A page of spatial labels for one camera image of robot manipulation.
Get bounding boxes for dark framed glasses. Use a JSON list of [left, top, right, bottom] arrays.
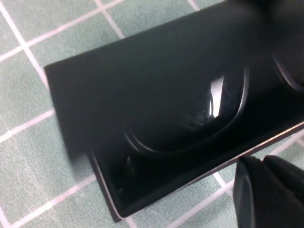
[[123, 54, 304, 160]]

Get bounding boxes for green white checked tablecloth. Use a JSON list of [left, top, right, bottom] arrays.
[[0, 0, 304, 228]]

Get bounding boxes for black glasses case printed side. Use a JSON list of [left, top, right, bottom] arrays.
[[44, 0, 304, 223]]

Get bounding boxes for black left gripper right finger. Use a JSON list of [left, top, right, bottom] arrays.
[[263, 154, 304, 205]]

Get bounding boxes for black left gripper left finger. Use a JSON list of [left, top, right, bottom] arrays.
[[233, 155, 304, 228]]

